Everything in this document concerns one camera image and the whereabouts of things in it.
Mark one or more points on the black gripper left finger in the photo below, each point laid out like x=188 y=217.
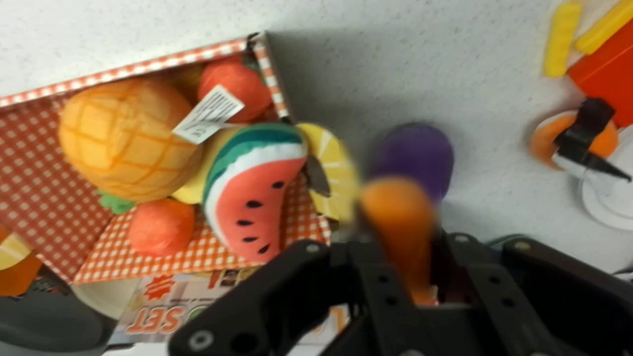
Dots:
x=384 y=316

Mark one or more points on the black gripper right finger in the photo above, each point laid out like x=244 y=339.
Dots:
x=499 y=322

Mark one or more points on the small orange plush ball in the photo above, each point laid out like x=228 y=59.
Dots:
x=404 y=219

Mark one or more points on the watermelon slice plush toy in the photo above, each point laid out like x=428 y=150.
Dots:
x=246 y=189

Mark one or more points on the red plush ball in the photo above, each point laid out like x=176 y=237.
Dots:
x=242 y=84

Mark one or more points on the orange pineapple plush toy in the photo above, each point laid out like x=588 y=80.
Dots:
x=121 y=140

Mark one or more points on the lemon slice plush toy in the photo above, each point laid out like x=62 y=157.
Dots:
x=333 y=179

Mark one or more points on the purple plush ball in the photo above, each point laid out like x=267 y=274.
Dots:
x=418 y=154

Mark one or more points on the checkered orange basket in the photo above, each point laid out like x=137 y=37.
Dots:
x=56 y=213

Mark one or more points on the orange toy with black clip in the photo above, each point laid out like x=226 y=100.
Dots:
x=580 y=142

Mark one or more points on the red fries holder toy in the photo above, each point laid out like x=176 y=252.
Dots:
x=608 y=74

